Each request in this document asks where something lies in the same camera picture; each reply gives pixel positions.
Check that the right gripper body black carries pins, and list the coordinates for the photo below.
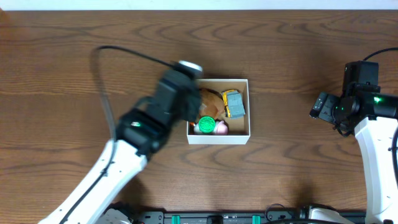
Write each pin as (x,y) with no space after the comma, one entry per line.
(331,108)

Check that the yellow grey toy truck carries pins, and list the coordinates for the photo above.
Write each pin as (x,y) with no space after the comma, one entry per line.
(233,104)

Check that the pink toy cup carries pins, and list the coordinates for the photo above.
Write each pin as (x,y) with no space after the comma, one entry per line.
(220,129)

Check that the brown plush toy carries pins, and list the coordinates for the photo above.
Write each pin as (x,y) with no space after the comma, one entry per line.
(211,104)

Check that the green round lid toy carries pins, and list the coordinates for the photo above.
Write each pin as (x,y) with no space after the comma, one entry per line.
(206,124)

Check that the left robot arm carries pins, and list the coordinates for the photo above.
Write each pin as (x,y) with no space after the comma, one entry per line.
(140,133)

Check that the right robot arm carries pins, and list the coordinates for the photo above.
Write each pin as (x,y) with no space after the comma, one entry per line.
(371,117)

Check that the white cardboard box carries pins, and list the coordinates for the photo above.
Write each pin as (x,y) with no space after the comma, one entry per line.
(239,130)

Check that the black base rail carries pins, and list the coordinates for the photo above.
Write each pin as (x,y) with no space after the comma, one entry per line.
(275,213)

